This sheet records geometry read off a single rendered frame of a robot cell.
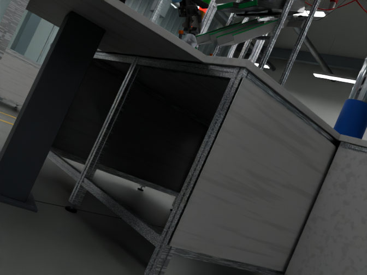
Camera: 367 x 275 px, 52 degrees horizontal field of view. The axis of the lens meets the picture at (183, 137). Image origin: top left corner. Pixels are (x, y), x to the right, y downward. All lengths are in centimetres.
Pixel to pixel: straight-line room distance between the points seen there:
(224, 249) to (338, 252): 51
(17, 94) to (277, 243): 598
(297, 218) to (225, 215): 47
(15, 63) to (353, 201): 610
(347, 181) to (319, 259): 36
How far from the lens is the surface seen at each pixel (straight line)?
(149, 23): 141
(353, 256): 175
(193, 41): 210
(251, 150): 144
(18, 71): 709
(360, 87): 229
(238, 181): 143
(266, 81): 142
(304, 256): 184
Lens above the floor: 46
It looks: 3 degrees up
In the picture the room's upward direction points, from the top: 24 degrees clockwise
